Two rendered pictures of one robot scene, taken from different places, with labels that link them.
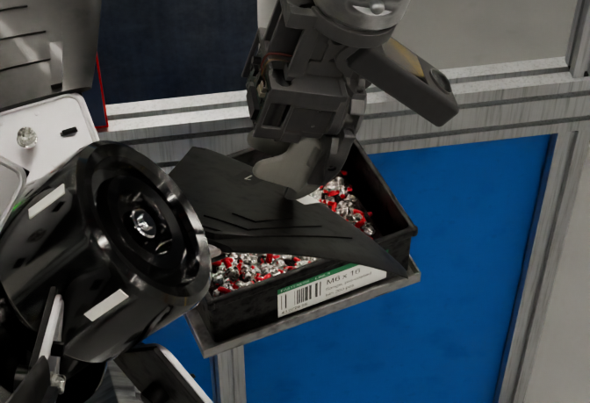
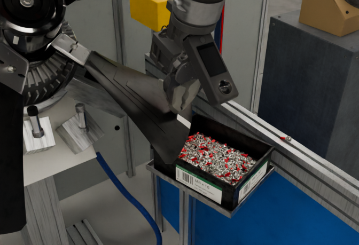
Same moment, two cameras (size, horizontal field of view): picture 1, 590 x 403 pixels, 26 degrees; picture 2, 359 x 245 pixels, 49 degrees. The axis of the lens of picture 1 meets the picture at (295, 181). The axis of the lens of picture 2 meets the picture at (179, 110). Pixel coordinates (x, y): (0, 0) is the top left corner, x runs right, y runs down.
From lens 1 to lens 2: 0.82 m
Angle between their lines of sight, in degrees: 48
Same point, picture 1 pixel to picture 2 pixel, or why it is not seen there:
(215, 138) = (243, 129)
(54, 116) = not seen: outside the picture
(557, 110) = not seen: outside the picture
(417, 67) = (216, 70)
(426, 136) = (317, 195)
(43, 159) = not seen: outside the picture
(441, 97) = (212, 87)
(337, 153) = (165, 82)
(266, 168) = (160, 83)
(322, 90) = (168, 47)
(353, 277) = (206, 189)
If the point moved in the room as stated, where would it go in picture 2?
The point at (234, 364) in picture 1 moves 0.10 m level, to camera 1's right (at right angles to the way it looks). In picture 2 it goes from (185, 206) to (204, 235)
